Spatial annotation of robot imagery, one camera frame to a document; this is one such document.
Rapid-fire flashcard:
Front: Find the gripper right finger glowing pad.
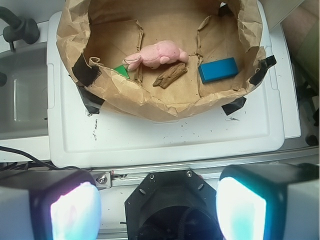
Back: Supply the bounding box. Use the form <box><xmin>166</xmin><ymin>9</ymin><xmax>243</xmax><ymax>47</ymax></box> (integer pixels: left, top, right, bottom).
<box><xmin>216</xmin><ymin>163</ymin><xmax>320</xmax><ymax>240</ymax></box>

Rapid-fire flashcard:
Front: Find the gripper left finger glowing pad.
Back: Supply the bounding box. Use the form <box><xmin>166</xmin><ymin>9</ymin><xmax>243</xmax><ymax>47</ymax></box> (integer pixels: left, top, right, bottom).
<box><xmin>0</xmin><ymin>169</ymin><xmax>102</xmax><ymax>240</ymax></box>

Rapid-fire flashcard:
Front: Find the blue block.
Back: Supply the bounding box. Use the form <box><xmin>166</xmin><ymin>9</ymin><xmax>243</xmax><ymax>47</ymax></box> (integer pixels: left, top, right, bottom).
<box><xmin>198</xmin><ymin>57</ymin><xmax>239</xmax><ymax>84</ymax></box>

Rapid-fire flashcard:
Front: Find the green block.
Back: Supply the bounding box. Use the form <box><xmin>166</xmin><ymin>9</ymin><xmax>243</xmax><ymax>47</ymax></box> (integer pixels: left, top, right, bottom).
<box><xmin>114</xmin><ymin>65</ymin><xmax>130</xmax><ymax>79</ymax></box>

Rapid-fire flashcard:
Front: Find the white plastic bin lid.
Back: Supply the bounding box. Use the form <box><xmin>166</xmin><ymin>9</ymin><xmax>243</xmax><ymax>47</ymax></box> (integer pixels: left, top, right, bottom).
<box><xmin>47</xmin><ymin>1</ymin><xmax>285</xmax><ymax>168</ymax></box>

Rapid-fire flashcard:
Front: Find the grey sink basin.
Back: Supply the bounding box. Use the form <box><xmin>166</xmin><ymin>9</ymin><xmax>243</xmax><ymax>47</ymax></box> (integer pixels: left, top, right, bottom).
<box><xmin>0</xmin><ymin>42</ymin><xmax>48</xmax><ymax>140</ymax></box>

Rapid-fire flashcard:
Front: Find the brown wood piece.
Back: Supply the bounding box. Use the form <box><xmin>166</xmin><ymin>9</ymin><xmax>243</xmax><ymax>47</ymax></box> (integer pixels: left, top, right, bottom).
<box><xmin>152</xmin><ymin>62</ymin><xmax>188</xmax><ymax>89</ymax></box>

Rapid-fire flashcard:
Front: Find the brown paper bag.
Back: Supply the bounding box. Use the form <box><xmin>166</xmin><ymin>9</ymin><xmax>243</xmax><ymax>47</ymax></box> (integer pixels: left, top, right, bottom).
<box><xmin>56</xmin><ymin>0</ymin><xmax>276</xmax><ymax>122</ymax></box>

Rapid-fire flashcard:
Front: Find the pink plush toy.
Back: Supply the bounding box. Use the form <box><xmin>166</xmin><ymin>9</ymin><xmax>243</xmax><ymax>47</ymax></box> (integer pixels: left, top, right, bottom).
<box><xmin>122</xmin><ymin>40</ymin><xmax>189</xmax><ymax>72</ymax></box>

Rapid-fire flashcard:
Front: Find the aluminium rail with bracket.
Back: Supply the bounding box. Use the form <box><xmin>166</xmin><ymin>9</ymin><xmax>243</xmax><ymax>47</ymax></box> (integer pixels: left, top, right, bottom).
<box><xmin>90</xmin><ymin>146</ymin><xmax>320</xmax><ymax>190</ymax></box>

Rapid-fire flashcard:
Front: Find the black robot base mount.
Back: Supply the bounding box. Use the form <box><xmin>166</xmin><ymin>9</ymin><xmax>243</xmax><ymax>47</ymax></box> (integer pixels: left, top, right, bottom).
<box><xmin>124</xmin><ymin>171</ymin><xmax>224</xmax><ymax>240</ymax></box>

